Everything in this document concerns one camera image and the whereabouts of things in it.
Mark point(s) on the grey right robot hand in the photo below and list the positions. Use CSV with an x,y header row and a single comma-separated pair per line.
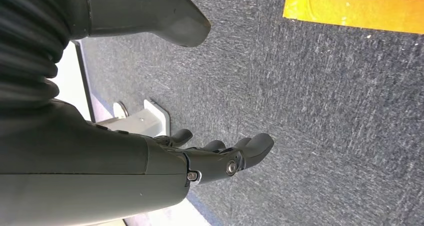
x,y
82,171

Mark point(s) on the white metal desk foot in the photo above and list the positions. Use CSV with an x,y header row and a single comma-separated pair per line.
x,y
142,122

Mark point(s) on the white board with dark edge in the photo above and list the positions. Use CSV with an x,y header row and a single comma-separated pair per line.
x,y
73,85

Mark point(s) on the yellow floor tape strip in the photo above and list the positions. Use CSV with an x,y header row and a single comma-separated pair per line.
x,y
364,14

